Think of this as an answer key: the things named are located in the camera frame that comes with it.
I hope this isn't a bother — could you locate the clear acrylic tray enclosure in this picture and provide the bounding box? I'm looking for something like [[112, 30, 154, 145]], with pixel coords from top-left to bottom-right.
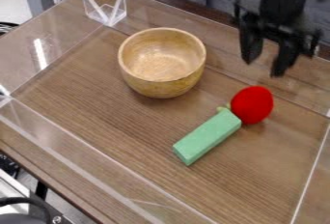
[[0, 0, 330, 224]]

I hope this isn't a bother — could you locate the black cable bottom left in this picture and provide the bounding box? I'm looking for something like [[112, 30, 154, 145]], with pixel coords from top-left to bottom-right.
[[0, 197, 53, 224]]

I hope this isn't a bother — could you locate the clear acrylic corner bracket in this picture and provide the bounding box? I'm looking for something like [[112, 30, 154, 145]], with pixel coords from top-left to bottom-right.
[[83, 0, 128, 27]]

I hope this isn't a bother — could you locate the red fuzzy ball fruit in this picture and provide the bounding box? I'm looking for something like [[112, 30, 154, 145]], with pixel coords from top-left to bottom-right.
[[230, 86, 274, 125]]

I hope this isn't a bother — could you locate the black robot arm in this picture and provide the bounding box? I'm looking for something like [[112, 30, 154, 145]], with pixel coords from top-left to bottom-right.
[[234, 0, 322, 77]]

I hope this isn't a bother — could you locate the light wooden bowl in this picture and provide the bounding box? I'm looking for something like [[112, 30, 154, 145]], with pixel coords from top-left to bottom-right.
[[118, 27, 206, 98]]

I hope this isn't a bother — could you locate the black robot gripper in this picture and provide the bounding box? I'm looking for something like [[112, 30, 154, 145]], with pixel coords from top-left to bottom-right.
[[232, 0, 322, 77]]

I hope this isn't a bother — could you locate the green rectangular block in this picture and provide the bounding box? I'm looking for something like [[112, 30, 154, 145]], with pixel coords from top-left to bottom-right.
[[172, 108, 242, 166]]

